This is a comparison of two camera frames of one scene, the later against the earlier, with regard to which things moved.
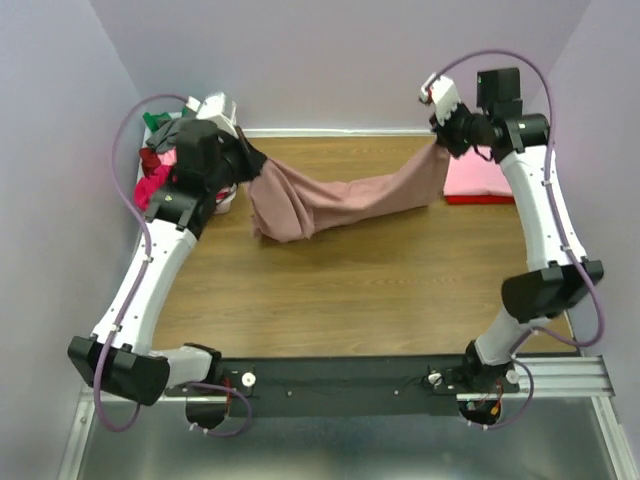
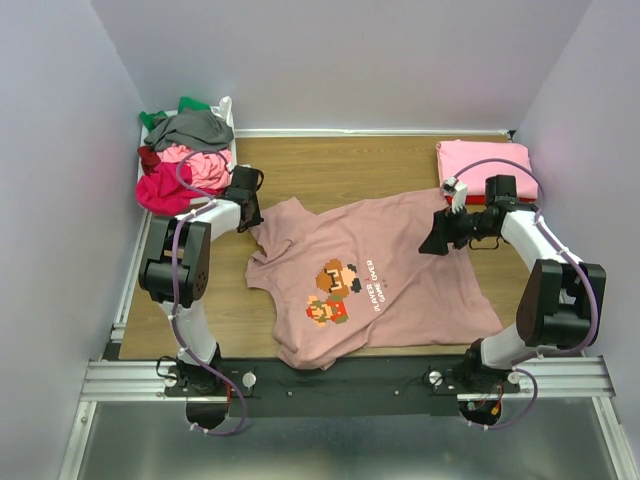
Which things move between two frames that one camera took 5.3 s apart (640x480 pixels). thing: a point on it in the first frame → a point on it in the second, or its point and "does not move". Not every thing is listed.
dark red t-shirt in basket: (149, 160) does not move
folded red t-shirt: (483, 199) does not move
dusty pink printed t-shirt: (289, 207) → (353, 283)
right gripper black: (451, 133) → (448, 226)
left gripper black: (247, 157) → (250, 211)
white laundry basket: (151, 122) → (224, 111)
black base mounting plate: (346, 387) does not move
